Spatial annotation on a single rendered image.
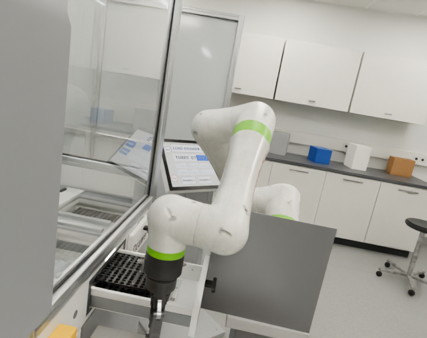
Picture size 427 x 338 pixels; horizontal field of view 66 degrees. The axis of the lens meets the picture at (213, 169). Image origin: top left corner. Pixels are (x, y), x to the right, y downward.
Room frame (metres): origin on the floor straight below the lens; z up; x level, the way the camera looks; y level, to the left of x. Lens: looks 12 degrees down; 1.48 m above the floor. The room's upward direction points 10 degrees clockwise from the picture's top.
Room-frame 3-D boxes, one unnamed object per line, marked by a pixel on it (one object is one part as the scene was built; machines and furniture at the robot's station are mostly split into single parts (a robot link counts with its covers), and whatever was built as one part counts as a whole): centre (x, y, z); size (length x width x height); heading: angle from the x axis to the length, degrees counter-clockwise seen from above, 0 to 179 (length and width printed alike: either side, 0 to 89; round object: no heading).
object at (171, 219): (0.72, 0.07, 1.17); 0.13 x 0.11 x 0.14; 81
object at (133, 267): (0.95, 0.17, 0.87); 0.22 x 0.18 x 0.06; 87
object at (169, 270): (0.72, 0.08, 1.07); 0.12 x 0.09 x 0.06; 102
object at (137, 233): (1.27, 0.25, 0.87); 0.29 x 0.02 x 0.11; 177
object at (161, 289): (0.72, 0.08, 1.00); 0.08 x 0.07 x 0.09; 12
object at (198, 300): (0.94, -0.03, 0.87); 0.29 x 0.02 x 0.11; 177
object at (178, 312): (0.95, 0.18, 0.86); 0.40 x 0.26 x 0.06; 87
